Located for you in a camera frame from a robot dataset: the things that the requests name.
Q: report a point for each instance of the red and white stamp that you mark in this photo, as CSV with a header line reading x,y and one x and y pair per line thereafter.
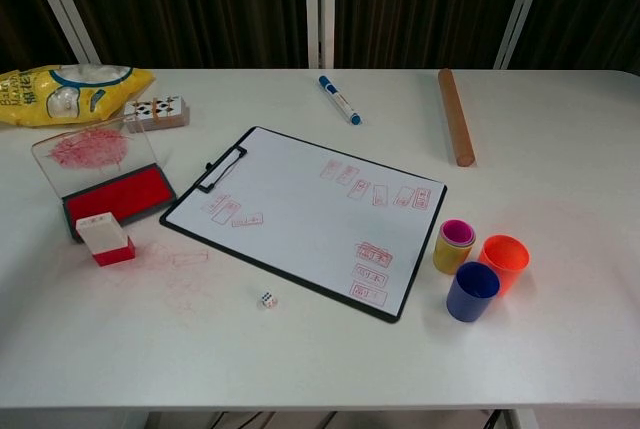
x,y
102,236

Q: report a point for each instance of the white stamped paper sheet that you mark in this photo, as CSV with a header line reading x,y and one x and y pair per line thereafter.
x,y
310,229

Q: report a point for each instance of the blue whiteboard marker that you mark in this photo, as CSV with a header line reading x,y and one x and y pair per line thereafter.
x,y
340,99

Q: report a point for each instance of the small white die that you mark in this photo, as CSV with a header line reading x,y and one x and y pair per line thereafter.
x,y
268,300

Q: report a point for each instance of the magenta plastic cup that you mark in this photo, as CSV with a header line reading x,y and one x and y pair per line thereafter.
x,y
457,231

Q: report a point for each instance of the yellow plastic cup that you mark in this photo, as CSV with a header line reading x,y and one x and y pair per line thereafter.
x,y
447,259

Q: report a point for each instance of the black clipboard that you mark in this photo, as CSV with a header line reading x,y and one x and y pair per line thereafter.
x,y
394,320

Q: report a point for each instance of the wooden rolling rod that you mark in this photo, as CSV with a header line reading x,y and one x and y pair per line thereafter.
x,y
455,116

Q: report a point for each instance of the playing card deck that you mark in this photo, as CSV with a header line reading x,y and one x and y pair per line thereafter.
x,y
155,111

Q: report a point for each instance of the blue plastic cup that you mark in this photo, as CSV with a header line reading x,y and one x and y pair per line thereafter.
x,y
467,304

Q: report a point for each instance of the red ink pad clear lid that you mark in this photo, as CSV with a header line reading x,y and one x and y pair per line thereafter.
x,y
120,196

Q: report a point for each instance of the orange plastic cup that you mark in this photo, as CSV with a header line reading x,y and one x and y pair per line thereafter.
x,y
510,274

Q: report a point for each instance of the yellow marshmallow bag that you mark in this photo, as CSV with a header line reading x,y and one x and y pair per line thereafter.
x,y
75,94

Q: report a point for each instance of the white upright frame post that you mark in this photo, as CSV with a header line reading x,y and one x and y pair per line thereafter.
x,y
319,9

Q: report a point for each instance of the white slanted frame post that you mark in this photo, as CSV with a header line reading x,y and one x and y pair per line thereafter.
x,y
522,9
62,4

